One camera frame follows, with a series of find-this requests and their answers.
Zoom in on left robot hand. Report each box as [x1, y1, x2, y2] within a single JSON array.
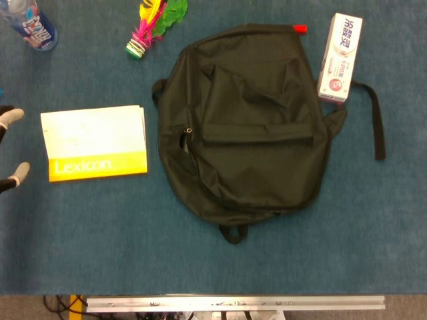
[[0, 105, 31, 195]]

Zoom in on white and yellow Lexicon book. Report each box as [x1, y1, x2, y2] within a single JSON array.
[[39, 105, 149, 183]]

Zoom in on black backpack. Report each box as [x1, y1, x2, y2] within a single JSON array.
[[151, 23, 387, 245]]

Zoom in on clear bottle with blue label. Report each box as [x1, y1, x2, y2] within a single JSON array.
[[0, 0, 59, 52]]

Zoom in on blue carpet table cover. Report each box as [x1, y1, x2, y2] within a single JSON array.
[[0, 0, 427, 296]]

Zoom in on colourful feather shuttlecock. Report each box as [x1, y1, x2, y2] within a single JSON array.
[[124, 0, 189, 60]]

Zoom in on white pink toothpaste box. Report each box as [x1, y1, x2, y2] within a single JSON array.
[[316, 12, 364, 105]]

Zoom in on black cables under table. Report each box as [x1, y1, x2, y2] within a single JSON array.
[[43, 295, 84, 320]]

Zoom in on aluminium frame rail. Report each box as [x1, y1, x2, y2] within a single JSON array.
[[85, 295, 386, 313]]

